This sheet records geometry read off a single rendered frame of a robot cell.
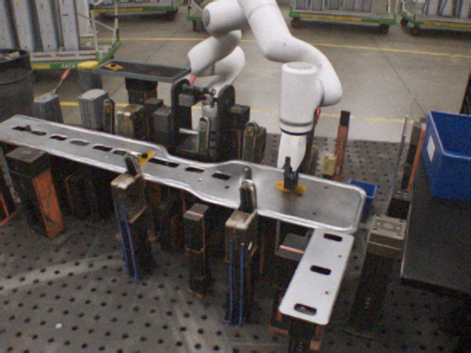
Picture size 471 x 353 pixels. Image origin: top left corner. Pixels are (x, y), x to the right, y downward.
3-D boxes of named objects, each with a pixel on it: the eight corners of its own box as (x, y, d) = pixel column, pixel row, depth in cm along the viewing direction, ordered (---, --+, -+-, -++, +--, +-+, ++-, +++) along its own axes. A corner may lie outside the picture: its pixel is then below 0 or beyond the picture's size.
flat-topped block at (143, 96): (135, 175, 180) (124, 74, 157) (145, 166, 187) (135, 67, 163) (155, 180, 177) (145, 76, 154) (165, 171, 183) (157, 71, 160)
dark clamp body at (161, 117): (153, 207, 161) (143, 114, 141) (171, 189, 172) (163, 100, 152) (177, 214, 158) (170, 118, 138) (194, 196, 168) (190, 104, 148)
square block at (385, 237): (342, 333, 111) (368, 231, 92) (348, 312, 117) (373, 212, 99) (371, 341, 109) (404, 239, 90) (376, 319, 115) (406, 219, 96)
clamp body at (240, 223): (215, 322, 115) (212, 224, 97) (232, 293, 124) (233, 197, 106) (246, 332, 112) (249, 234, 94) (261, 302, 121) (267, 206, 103)
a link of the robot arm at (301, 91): (306, 108, 110) (273, 112, 107) (309, 59, 103) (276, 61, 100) (322, 120, 103) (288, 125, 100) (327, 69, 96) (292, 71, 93)
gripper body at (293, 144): (287, 114, 111) (284, 151, 117) (274, 129, 103) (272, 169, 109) (314, 119, 109) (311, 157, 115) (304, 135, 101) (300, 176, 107)
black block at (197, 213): (181, 297, 123) (172, 219, 107) (198, 275, 131) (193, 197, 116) (205, 307, 120) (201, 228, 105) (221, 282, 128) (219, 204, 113)
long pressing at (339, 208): (-26, 139, 147) (-28, 134, 147) (18, 115, 165) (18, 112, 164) (354, 239, 101) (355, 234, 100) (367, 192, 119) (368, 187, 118)
